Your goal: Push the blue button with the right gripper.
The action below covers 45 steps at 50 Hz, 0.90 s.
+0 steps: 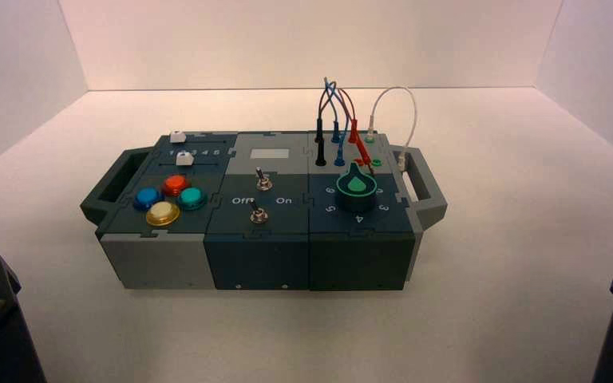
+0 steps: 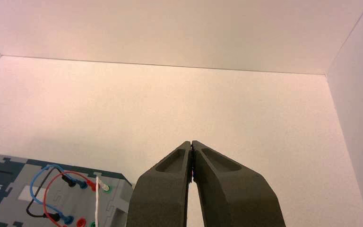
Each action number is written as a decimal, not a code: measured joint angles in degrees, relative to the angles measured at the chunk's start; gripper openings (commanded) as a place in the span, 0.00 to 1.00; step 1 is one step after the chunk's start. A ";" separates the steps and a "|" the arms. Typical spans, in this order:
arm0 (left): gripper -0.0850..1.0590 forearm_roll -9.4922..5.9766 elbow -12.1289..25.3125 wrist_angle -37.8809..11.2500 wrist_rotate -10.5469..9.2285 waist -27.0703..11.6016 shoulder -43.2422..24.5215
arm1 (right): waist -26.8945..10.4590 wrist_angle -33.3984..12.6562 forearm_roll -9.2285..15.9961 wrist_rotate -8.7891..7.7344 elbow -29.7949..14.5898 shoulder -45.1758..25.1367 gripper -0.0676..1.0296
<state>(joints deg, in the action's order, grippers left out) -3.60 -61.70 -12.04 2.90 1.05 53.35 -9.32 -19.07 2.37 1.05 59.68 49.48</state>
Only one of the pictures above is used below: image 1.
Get teal push button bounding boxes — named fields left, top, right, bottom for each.
left=177, top=187, right=208, bottom=211

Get red push button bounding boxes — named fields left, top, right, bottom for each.
left=162, top=175, right=190, bottom=198

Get yellow push button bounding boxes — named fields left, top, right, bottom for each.
left=145, top=201, right=182, bottom=227

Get blue push button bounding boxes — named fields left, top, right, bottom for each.
left=132, top=188, right=164, bottom=212

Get dark green rotary knob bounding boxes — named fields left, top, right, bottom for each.
left=335, top=162, right=378, bottom=214

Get dark teal grey control box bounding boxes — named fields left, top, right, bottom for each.
left=80, top=130, right=449, bottom=292

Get metal toggle switch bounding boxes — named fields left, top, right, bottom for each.
left=249, top=198, right=267, bottom=225
left=255, top=166, right=274, bottom=192

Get black banana plug cable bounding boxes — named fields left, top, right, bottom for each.
left=314, top=86, right=338, bottom=168

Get blue banana plug cable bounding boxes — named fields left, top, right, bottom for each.
left=323, top=77, right=352, bottom=167

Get red banana plug cable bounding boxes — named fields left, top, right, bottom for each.
left=336, top=88, right=378, bottom=176

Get white banana plug cable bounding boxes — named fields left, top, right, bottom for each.
left=366, top=86, right=418, bottom=172

